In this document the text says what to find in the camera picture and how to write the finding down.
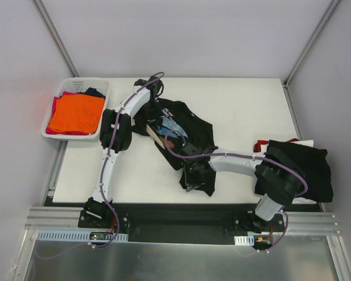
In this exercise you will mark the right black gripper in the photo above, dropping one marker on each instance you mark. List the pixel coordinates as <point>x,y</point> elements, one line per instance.
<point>190,174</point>

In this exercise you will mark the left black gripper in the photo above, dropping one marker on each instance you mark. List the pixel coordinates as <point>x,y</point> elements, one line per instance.
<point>152,103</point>

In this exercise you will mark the black t shirt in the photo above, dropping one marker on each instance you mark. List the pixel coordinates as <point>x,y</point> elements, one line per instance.
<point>310,169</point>
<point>178,130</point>

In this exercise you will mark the white plastic laundry basket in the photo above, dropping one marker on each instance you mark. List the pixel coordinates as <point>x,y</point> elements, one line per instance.
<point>79,86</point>

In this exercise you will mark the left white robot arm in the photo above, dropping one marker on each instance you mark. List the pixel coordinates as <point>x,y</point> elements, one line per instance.
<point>115,138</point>

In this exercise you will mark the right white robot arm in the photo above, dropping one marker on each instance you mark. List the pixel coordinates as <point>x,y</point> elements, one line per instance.
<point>221,160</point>

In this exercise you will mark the navy t shirt in basket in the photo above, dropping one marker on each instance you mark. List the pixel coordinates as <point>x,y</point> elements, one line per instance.
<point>94,93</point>

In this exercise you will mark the orange t shirt in basket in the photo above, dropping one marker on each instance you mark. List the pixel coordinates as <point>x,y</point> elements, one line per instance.
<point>78,112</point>

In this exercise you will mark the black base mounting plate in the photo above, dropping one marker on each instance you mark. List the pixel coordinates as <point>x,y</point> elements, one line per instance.
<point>172,223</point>

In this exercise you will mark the right white cable duct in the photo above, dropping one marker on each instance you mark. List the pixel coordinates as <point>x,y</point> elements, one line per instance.
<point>247,240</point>

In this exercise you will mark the white cable duct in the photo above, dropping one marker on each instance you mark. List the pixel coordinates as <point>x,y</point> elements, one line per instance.
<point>79,236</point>
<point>247,240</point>

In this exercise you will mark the left aluminium corner post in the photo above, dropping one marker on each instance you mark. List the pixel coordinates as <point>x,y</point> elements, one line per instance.
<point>56,38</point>

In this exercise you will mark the aluminium corner post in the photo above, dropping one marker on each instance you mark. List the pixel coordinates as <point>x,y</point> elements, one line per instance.
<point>315,35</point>
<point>56,38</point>

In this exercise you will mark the left white cable duct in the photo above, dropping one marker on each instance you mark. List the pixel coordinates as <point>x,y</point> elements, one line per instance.
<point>79,236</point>

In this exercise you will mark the right aluminium corner post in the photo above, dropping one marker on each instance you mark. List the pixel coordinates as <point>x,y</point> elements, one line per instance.
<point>315,35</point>

